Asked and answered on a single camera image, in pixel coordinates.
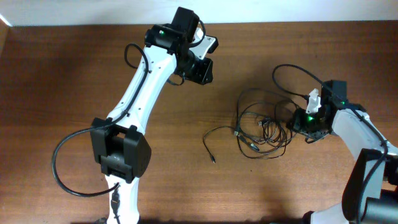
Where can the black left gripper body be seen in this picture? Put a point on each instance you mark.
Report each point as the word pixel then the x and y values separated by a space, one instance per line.
pixel 203 72

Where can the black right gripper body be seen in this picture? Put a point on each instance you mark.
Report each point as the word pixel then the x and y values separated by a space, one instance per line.
pixel 310 131

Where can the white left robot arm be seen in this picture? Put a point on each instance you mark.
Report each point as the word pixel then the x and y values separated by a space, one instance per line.
pixel 119 145

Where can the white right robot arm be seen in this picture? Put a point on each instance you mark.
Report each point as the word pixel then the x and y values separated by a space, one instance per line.
pixel 364 200

